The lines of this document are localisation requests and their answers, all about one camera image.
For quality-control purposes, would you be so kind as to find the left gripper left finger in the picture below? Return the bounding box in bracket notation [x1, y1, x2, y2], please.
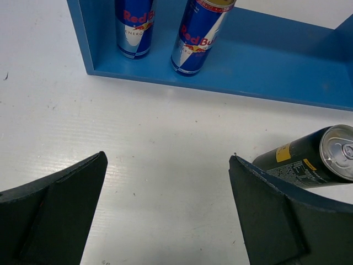
[1, 151, 108, 264]

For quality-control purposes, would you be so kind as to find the Red Bull can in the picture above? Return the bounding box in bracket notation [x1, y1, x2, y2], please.
[114, 0, 157, 59]
[170, 0, 236, 76]

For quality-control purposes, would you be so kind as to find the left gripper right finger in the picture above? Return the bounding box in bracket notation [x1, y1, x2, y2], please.
[229, 155, 352, 264]

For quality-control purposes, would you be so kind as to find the black can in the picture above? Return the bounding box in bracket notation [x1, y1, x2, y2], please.
[253, 124, 352, 188]

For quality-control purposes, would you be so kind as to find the blue and yellow shelf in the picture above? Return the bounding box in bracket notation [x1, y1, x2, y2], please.
[68, 1, 352, 110]

